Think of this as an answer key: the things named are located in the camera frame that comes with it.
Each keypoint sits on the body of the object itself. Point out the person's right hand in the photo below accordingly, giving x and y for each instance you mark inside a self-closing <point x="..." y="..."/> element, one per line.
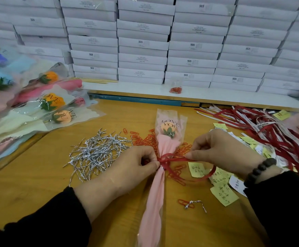
<point x="224" y="149"/>

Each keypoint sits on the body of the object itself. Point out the person's left hand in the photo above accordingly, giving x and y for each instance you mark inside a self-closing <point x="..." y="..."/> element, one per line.
<point x="121" y="175"/>

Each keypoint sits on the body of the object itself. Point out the pile of yellow white tags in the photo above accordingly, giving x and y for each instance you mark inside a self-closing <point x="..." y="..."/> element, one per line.
<point x="224" y="190"/>

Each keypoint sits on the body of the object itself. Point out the single red ribbon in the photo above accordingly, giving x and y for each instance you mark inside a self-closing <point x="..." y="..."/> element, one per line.
<point x="188" y="177"/>

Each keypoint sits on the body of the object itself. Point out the pile of red ribbons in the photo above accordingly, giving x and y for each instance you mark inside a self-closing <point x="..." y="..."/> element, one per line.
<point x="273" y="131"/>

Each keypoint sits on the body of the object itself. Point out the pink flower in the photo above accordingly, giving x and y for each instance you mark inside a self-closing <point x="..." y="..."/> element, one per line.
<point x="167" y="131"/>

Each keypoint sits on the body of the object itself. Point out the pile of flowers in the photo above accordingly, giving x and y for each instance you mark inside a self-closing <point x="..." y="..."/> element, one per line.
<point x="16" y="118"/>

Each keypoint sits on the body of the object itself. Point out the person's left forearm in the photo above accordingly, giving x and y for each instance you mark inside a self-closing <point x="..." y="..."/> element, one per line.
<point x="34" y="221"/>

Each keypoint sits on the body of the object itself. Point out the person's right forearm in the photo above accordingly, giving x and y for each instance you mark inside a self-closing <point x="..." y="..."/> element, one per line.
<point x="283" y="211"/>

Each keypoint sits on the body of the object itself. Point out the pile of silver twist ties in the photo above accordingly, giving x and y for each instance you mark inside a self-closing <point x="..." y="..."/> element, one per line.
<point x="95" y="154"/>

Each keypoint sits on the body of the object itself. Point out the pile of orange paper clips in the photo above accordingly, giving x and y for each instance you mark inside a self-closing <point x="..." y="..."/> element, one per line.
<point x="142" y="137"/>

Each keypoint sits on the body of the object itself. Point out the long white board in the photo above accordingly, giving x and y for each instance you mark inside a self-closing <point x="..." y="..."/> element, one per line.
<point x="232" y="95"/>

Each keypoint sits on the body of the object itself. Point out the small bag of red clips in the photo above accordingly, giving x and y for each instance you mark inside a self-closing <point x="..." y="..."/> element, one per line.
<point x="176" y="90"/>

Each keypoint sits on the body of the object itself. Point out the wooden sticks bundle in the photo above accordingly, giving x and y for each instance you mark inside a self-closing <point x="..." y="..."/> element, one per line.
<point x="98" y="80"/>

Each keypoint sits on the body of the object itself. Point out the wall of stacked white boxes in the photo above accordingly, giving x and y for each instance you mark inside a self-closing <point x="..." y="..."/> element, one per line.
<point x="139" y="38"/>

